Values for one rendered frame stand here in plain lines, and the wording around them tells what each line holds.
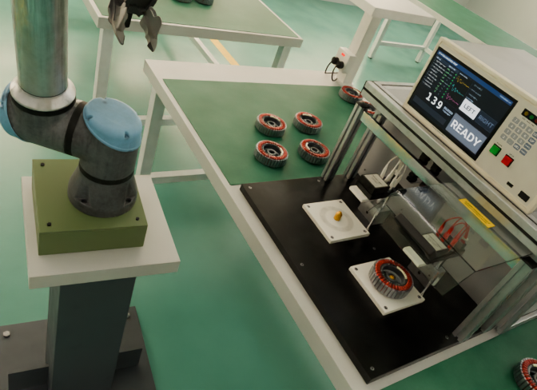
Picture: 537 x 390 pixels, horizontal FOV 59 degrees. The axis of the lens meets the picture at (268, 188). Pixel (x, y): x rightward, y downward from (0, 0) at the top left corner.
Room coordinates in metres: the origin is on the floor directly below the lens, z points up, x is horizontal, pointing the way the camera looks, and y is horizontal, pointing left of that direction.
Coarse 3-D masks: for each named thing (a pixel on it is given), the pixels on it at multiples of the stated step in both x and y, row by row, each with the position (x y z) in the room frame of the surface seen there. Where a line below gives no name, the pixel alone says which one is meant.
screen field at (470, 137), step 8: (456, 120) 1.14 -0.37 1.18; (464, 120) 1.13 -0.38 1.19; (448, 128) 1.15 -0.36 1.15; (456, 128) 1.14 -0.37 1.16; (464, 128) 1.12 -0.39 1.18; (472, 128) 1.11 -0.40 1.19; (456, 136) 1.13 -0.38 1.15; (464, 136) 1.11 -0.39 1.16; (472, 136) 1.10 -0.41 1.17; (480, 136) 1.09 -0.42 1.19; (464, 144) 1.10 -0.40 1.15; (472, 144) 1.09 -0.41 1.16; (480, 144) 1.08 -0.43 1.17; (472, 152) 1.08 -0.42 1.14
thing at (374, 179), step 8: (368, 176) 1.17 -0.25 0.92; (376, 176) 1.19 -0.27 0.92; (360, 184) 1.16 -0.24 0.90; (368, 184) 1.14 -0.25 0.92; (376, 184) 1.15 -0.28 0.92; (384, 184) 1.17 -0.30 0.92; (352, 192) 1.14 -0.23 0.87; (360, 192) 1.14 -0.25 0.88; (368, 192) 1.13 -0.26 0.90; (376, 192) 1.13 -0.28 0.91; (384, 192) 1.16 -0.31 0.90; (392, 192) 1.18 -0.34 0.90; (360, 200) 1.11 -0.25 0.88; (368, 200) 1.13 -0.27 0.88
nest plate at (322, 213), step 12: (312, 204) 1.14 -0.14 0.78; (324, 204) 1.16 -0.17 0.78; (336, 204) 1.19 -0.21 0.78; (312, 216) 1.08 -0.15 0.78; (324, 216) 1.11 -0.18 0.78; (348, 216) 1.15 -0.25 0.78; (324, 228) 1.05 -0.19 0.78; (336, 228) 1.07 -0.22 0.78; (348, 228) 1.10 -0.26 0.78; (360, 228) 1.12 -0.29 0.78; (336, 240) 1.02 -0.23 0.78
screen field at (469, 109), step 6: (468, 102) 1.14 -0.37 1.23; (462, 108) 1.15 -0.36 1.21; (468, 108) 1.14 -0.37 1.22; (474, 108) 1.13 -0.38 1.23; (468, 114) 1.13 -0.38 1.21; (474, 114) 1.12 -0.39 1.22; (480, 114) 1.11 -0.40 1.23; (486, 114) 1.10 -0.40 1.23; (474, 120) 1.11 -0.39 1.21; (480, 120) 1.11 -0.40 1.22; (486, 120) 1.10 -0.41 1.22; (492, 120) 1.09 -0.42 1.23; (486, 126) 1.09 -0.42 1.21; (492, 126) 1.08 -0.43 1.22
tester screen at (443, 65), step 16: (432, 64) 1.25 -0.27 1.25; (448, 64) 1.22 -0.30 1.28; (432, 80) 1.23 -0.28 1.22; (448, 80) 1.20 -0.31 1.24; (464, 80) 1.17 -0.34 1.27; (480, 80) 1.15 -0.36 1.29; (448, 96) 1.18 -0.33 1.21; (464, 96) 1.16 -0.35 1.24; (480, 96) 1.13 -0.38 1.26; (496, 96) 1.11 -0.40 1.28; (448, 112) 1.17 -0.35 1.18; (496, 112) 1.09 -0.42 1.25; (480, 128) 1.10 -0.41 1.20
